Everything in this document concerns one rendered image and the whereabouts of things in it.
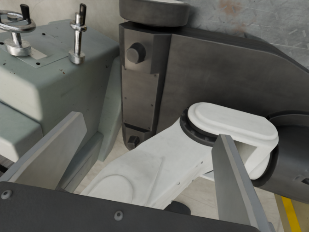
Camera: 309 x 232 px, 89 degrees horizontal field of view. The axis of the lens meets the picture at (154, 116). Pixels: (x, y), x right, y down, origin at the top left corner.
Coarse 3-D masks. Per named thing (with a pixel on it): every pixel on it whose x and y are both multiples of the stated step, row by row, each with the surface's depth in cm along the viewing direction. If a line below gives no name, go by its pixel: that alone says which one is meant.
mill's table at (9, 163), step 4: (0, 156) 60; (0, 160) 59; (4, 160) 60; (8, 160) 60; (0, 164) 59; (4, 164) 59; (8, 164) 60; (12, 164) 60; (0, 168) 58; (4, 168) 58; (8, 168) 59; (0, 172) 57; (4, 172) 57; (0, 176) 56; (56, 188) 60; (60, 188) 61
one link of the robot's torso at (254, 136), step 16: (192, 112) 39; (208, 112) 38; (224, 112) 38; (240, 112) 39; (208, 128) 35; (224, 128) 35; (240, 128) 34; (256, 128) 35; (272, 128) 36; (240, 144) 42; (256, 144) 33; (272, 144) 33; (256, 160) 35; (208, 176) 45; (256, 176) 38
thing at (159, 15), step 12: (120, 0) 40; (132, 0) 37; (144, 0) 37; (156, 0) 50; (168, 0) 49; (120, 12) 42; (132, 12) 39; (144, 12) 38; (156, 12) 37; (168, 12) 38; (180, 12) 39; (156, 24) 39; (168, 24) 40; (180, 24) 42
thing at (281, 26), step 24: (192, 0) 49; (216, 0) 48; (240, 0) 46; (264, 0) 44; (288, 0) 43; (192, 24) 53; (216, 24) 51; (240, 24) 49; (264, 24) 47; (288, 24) 46; (288, 48) 49
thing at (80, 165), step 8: (96, 136) 136; (88, 144) 129; (96, 144) 133; (80, 152) 122; (88, 152) 125; (96, 152) 148; (72, 160) 116; (80, 160) 118; (88, 160) 133; (96, 160) 167; (72, 168) 112; (80, 168) 124; (88, 168) 150; (64, 176) 107; (72, 176) 114; (80, 176) 137; (64, 184) 107; (72, 184) 124; (72, 192) 141
